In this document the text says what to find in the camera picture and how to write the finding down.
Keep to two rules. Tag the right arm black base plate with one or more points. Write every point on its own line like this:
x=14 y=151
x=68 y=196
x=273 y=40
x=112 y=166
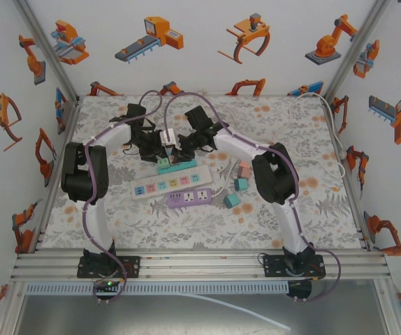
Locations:
x=272 y=267

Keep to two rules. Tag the small circuit board green light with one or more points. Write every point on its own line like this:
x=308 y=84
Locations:
x=108 y=283

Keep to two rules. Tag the white power strip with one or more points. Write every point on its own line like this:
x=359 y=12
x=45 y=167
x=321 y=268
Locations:
x=172 y=190

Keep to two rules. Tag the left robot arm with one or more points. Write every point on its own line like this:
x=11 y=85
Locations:
x=99 y=223

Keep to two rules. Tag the teal charger plug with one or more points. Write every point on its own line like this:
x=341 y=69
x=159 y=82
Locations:
x=240 y=184
x=231 y=200

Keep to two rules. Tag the purple power strip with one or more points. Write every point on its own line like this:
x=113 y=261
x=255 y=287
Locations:
x=190 y=204

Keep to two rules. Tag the mauve charger plug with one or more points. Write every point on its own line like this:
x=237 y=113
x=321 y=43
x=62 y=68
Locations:
x=244 y=172

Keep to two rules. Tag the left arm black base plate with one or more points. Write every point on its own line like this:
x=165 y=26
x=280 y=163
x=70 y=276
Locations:
x=134 y=267

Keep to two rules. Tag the white plastic tube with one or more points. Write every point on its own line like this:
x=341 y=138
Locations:
x=256 y=315

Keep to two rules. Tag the floral patterned table cover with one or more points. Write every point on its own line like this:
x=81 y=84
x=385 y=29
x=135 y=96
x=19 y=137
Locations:
x=204 y=227

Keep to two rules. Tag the pink charger plug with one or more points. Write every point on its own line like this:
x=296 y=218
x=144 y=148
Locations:
x=244 y=164
x=173 y=160

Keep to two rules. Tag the mint green charger plug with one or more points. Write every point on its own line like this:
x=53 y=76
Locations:
x=163 y=161

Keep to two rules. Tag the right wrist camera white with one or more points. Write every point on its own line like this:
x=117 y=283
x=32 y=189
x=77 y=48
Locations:
x=168 y=137

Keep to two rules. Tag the teal power strip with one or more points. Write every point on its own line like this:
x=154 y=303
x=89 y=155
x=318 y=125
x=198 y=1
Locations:
x=186 y=167

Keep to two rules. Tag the aluminium extrusion frame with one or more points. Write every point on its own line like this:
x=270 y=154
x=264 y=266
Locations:
x=204 y=265

